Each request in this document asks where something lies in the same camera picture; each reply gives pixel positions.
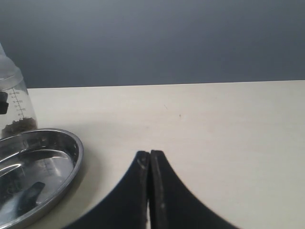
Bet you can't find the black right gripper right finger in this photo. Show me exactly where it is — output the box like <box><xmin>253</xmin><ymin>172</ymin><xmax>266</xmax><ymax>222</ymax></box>
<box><xmin>149</xmin><ymin>150</ymin><xmax>236</xmax><ymax>229</ymax></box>

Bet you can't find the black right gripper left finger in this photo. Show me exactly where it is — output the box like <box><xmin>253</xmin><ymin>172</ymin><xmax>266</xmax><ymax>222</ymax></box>
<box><xmin>66</xmin><ymin>151</ymin><xmax>150</xmax><ymax>229</ymax></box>

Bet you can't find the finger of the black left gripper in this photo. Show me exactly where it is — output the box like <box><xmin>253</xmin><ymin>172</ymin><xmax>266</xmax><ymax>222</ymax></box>
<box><xmin>0</xmin><ymin>92</ymin><xmax>9</xmax><ymax>115</ymax></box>

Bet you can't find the clear plastic shaker bottle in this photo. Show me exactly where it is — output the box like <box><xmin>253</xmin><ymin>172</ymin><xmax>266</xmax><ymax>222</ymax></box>
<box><xmin>0</xmin><ymin>48</ymin><xmax>38</xmax><ymax>138</ymax></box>

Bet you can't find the round stainless steel plate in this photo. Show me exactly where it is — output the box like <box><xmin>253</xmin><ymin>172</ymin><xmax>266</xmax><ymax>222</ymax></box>
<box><xmin>0</xmin><ymin>129</ymin><xmax>84</xmax><ymax>229</ymax></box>

